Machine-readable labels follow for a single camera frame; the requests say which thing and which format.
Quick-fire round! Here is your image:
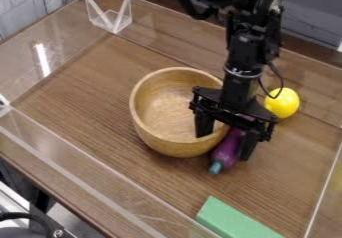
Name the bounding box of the black cable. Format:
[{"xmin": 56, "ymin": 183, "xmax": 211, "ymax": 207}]
[{"xmin": 0, "ymin": 211, "xmax": 48, "ymax": 238}]

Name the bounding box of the black metal frame bracket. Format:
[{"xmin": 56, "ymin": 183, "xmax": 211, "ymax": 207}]
[{"xmin": 30, "ymin": 201, "xmax": 89, "ymax": 238}]

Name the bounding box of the green block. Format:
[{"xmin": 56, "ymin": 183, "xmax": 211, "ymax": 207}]
[{"xmin": 197, "ymin": 196, "xmax": 285, "ymax": 238}]

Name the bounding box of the yellow toy lemon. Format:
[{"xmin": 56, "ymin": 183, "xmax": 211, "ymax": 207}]
[{"xmin": 265, "ymin": 87, "xmax": 301, "ymax": 119}]

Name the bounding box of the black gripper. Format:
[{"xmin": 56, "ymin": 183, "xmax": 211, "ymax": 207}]
[{"xmin": 189, "ymin": 86, "xmax": 278, "ymax": 161}]

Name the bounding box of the brown wooden bowl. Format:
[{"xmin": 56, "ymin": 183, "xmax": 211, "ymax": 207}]
[{"xmin": 130, "ymin": 67, "xmax": 229, "ymax": 158}]

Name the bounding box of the purple toy eggplant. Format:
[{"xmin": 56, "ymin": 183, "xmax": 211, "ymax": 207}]
[{"xmin": 209, "ymin": 128, "xmax": 246, "ymax": 175}]

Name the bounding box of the clear acrylic tray wall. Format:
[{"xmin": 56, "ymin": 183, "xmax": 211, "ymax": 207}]
[{"xmin": 0, "ymin": 0, "xmax": 342, "ymax": 238}]

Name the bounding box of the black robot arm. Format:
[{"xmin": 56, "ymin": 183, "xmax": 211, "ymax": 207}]
[{"xmin": 178, "ymin": 0, "xmax": 284, "ymax": 160}]

